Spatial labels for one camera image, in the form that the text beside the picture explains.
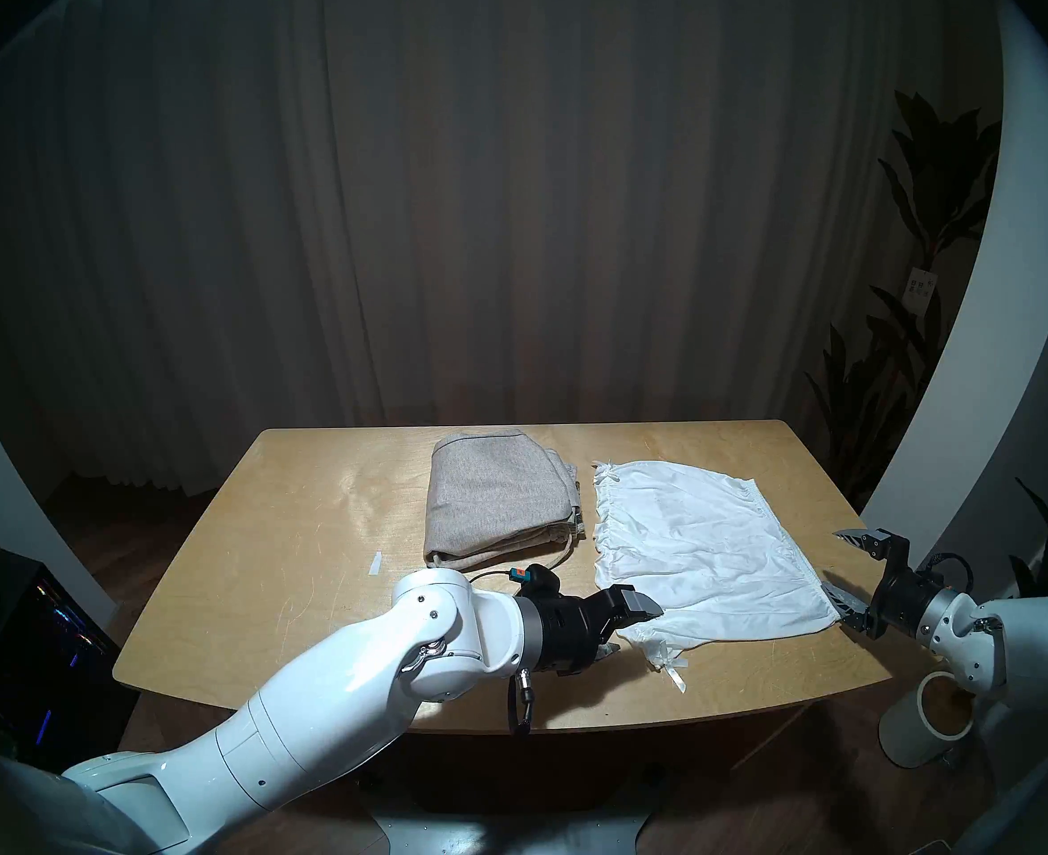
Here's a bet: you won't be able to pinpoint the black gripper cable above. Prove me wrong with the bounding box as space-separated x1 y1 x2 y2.
466 564 562 737
925 552 975 596

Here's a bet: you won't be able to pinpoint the tall dark leafy plant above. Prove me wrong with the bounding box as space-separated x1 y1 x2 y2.
804 92 1004 507

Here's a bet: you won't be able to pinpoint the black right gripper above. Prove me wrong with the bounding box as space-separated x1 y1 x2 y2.
820 528 945 642

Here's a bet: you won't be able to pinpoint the small plant in white pot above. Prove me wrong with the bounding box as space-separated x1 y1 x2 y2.
878 479 1048 770

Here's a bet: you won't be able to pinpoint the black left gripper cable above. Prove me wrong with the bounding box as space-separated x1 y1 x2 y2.
466 564 562 737

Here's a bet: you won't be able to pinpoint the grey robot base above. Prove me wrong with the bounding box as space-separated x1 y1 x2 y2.
372 809 658 855

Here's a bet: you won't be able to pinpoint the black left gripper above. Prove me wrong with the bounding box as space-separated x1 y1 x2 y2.
537 584 665 678

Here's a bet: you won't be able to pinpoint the white frilled shorts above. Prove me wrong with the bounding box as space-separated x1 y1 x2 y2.
592 460 844 692

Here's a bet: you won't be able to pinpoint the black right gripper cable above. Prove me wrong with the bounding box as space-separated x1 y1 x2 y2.
925 552 975 596

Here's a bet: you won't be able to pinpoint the beige pleated curtain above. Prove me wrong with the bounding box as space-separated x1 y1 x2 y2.
0 0 997 498

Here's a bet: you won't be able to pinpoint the black computer tower with lights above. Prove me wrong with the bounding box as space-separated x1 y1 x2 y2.
0 549 137 770

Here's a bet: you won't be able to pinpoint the grey drawstring pants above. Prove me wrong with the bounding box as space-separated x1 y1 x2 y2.
423 428 589 572

